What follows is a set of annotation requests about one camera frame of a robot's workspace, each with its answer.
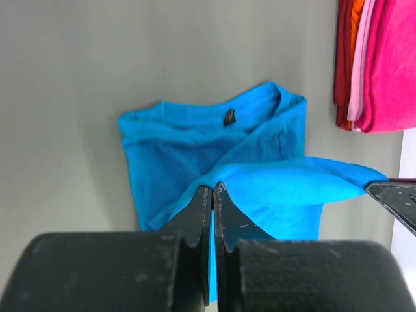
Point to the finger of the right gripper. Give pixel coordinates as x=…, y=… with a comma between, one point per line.
x=397, y=196

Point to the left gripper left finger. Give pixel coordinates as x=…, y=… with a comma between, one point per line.
x=163, y=270

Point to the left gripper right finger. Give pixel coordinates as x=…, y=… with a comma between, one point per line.
x=258, y=273

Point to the blue t-shirt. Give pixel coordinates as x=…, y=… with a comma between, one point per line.
x=254, y=144

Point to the folded light pink t-shirt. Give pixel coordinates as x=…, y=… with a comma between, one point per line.
x=355, y=104

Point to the folded red t-shirt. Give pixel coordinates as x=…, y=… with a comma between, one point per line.
x=342, y=75

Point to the folded orange t-shirt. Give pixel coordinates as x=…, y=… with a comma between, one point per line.
x=353, y=17

